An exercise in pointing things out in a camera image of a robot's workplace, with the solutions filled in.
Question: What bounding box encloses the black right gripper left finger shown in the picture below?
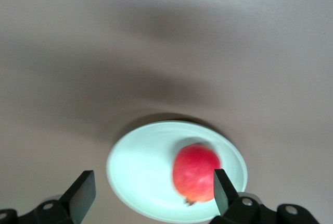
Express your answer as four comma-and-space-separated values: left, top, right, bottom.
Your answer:
0, 169, 97, 224

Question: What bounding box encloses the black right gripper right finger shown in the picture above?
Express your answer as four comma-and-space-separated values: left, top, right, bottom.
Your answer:
209, 168, 321, 224

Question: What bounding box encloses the pale green round plate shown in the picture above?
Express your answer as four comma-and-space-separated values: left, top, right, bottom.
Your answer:
106, 120, 248, 223

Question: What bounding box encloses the brown table cover mat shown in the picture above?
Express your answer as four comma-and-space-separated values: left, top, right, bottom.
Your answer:
0, 0, 333, 224

